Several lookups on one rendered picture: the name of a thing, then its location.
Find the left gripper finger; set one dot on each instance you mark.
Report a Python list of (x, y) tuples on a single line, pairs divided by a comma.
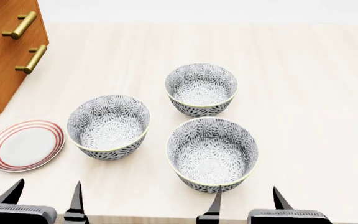
[(11, 194), (77, 205)]

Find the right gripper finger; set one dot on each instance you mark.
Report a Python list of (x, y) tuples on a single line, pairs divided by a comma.
[(281, 201), (213, 210)]

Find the black floral patterned bowl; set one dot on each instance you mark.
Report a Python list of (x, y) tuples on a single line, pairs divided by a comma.
[(109, 130), (201, 88), (211, 154)]

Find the white plate with red rings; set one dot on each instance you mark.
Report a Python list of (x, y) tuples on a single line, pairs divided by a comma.
[(25, 145)]

